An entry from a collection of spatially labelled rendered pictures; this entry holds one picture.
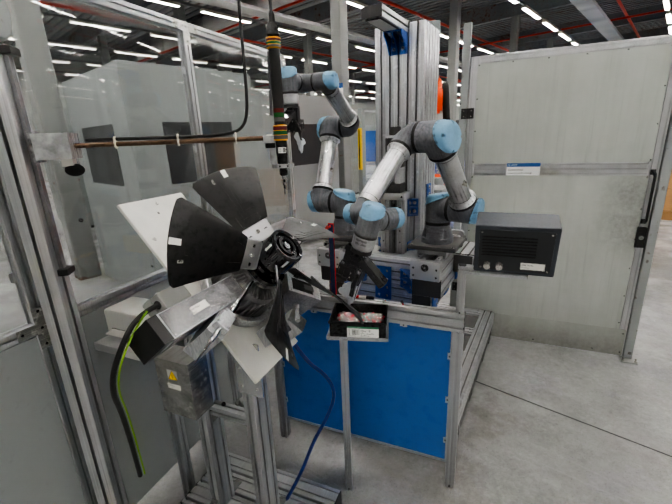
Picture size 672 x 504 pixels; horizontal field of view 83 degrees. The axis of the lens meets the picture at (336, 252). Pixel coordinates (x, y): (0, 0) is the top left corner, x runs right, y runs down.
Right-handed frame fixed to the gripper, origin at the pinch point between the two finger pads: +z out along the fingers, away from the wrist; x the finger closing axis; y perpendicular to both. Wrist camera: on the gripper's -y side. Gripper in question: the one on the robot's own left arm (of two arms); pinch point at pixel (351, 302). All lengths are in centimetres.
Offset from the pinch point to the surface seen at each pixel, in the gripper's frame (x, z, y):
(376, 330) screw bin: -7.9, 11.2, -10.1
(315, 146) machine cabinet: -405, 17, 209
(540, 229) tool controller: -23, -40, -48
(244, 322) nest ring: 23.9, 8.8, 26.1
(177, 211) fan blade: 42, -28, 40
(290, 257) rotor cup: 18.5, -16.1, 17.8
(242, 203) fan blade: 12.1, -24.1, 41.3
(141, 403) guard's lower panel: 19, 76, 71
